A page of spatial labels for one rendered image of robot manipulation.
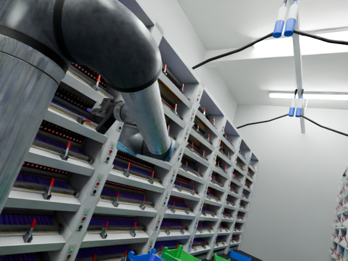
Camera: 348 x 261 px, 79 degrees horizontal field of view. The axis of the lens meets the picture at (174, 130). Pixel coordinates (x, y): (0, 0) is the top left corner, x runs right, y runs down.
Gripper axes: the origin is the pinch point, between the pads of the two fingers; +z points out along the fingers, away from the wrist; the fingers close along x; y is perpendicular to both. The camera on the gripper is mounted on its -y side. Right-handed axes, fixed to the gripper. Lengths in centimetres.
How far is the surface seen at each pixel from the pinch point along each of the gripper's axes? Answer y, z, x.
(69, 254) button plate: -70, 1, -20
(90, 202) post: -43.8, 0.6, -20.0
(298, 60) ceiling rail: 138, -66, -152
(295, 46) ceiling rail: 138, -64, -130
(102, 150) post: -15.9, 0.9, -14.8
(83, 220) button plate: -54, 1, -20
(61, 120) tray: -9.9, 0.9, 12.4
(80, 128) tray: -9.8, 0.9, 2.5
